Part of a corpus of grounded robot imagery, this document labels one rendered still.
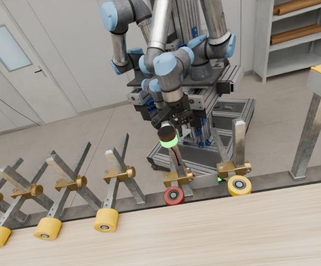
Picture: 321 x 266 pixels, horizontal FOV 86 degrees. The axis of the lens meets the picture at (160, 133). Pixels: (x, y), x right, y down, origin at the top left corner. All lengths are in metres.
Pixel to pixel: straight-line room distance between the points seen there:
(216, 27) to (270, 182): 0.78
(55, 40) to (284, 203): 3.61
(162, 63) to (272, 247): 0.62
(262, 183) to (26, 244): 1.06
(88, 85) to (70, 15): 1.12
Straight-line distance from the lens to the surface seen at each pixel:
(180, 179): 0.81
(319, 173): 1.09
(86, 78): 3.70
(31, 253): 0.94
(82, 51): 3.54
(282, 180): 1.02
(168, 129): 0.58
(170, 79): 0.59
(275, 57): 3.73
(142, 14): 1.07
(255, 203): 0.70
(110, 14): 1.01
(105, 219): 0.70
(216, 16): 0.98
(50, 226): 0.85
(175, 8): 1.33
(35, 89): 4.35
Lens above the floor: 1.51
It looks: 37 degrees down
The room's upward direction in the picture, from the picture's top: 20 degrees counter-clockwise
